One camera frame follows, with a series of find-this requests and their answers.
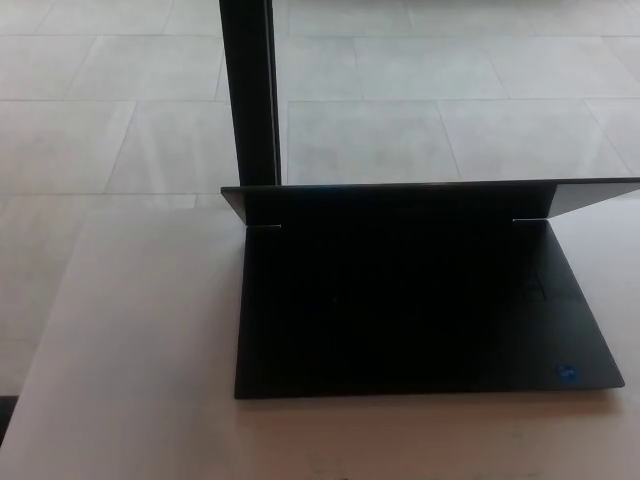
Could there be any silver Dell laptop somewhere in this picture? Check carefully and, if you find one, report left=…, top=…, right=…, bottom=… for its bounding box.
left=220, top=177, right=640, bottom=401

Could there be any black vertical window frame post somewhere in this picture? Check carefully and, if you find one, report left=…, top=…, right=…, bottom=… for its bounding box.
left=218, top=0, right=282, bottom=190

